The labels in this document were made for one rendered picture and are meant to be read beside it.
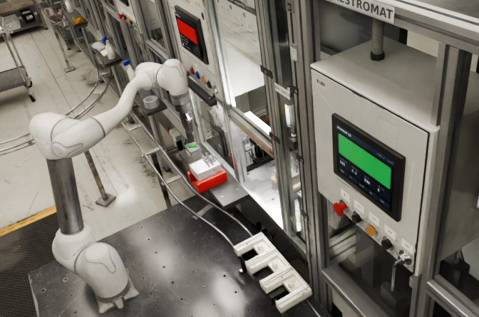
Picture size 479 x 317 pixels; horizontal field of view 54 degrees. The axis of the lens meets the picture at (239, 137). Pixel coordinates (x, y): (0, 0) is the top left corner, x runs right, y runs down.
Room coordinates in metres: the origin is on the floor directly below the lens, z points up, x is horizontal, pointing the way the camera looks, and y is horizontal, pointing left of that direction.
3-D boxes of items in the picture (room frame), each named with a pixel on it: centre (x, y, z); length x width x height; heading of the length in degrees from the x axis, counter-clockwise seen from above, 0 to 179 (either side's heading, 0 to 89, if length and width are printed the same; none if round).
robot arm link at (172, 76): (1.99, 0.25, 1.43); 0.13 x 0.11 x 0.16; 48
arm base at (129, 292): (1.42, 0.67, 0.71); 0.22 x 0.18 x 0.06; 24
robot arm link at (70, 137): (1.56, 0.63, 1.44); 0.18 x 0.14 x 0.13; 138
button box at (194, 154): (1.98, 0.24, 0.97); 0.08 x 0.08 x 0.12; 24
